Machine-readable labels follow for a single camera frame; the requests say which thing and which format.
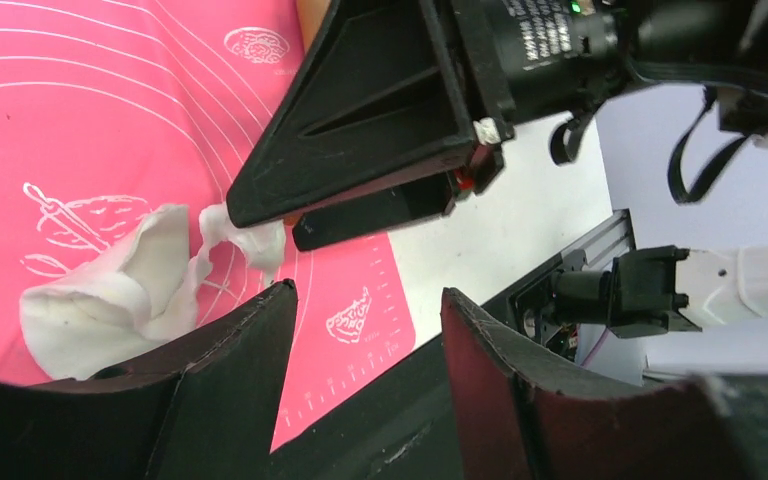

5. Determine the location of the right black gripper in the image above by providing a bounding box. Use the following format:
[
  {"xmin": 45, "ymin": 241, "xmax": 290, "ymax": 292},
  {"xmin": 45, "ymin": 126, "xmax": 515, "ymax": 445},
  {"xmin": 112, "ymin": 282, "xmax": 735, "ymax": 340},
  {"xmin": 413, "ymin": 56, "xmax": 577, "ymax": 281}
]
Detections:
[{"xmin": 226, "ymin": 1, "xmax": 626, "ymax": 227}]

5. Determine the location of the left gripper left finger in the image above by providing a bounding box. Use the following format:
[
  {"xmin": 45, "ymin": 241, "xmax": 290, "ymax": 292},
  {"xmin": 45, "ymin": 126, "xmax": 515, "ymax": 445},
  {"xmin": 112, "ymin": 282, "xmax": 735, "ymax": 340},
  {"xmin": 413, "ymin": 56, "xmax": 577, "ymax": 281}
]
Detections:
[{"xmin": 0, "ymin": 280, "xmax": 298, "ymax": 479}]

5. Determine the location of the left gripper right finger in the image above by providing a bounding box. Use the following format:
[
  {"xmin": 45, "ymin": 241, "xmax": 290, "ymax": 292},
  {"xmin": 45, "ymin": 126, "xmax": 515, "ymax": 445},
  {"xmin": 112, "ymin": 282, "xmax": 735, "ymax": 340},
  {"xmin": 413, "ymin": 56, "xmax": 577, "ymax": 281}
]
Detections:
[{"xmin": 441, "ymin": 288, "xmax": 768, "ymax": 479}]

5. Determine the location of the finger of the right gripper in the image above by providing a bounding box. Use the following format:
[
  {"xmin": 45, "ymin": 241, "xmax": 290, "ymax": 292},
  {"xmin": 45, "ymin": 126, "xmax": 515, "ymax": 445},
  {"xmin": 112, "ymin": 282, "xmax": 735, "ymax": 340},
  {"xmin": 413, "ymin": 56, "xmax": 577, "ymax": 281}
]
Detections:
[{"xmin": 292, "ymin": 172, "xmax": 457, "ymax": 252}]

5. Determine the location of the white dough piece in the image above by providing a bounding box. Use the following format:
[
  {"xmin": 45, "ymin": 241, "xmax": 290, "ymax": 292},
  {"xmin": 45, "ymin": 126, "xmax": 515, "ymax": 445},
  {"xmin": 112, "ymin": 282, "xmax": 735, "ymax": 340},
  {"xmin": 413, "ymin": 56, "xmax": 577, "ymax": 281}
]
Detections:
[{"xmin": 19, "ymin": 204, "xmax": 286, "ymax": 380}]

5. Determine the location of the wooden dough roller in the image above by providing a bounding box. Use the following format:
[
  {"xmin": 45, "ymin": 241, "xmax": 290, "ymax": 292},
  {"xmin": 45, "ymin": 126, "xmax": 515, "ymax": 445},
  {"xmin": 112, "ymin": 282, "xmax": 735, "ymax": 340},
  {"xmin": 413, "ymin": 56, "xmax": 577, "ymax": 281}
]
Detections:
[{"xmin": 296, "ymin": 0, "xmax": 331, "ymax": 51}]

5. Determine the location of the pink silicone baking mat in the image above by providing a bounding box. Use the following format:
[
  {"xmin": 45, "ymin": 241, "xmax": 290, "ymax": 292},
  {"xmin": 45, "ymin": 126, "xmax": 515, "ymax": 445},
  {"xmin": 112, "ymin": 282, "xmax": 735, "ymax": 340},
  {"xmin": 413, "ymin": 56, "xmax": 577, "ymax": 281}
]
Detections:
[{"xmin": 0, "ymin": 1, "xmax": 416, "ymax": 451}]

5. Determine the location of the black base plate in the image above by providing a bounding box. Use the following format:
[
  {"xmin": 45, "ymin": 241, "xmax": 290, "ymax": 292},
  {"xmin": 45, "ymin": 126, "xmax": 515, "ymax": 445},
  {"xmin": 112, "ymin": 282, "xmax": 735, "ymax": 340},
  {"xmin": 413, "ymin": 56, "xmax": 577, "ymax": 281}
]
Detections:
[{"xmin": 268, "ymin": 248, "xmax": 603, "ymax": 479}]

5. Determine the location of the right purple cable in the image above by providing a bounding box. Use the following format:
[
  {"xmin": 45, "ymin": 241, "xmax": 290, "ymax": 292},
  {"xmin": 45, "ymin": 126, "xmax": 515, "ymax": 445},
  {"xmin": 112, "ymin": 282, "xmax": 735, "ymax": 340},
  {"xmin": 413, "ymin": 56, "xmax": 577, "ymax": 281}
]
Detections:
[{"xmin": 579, "ymin": 327, "xmax": 614, "ymax": 369}]

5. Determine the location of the aluminium front rail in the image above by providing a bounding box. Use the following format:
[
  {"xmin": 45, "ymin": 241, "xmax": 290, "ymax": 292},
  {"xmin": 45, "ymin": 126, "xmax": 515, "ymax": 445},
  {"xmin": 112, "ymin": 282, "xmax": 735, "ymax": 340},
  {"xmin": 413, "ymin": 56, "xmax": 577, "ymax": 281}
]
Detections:
[{"xmin": 560, "ymin": 209, "xmax": 637, "ymax": 270}]

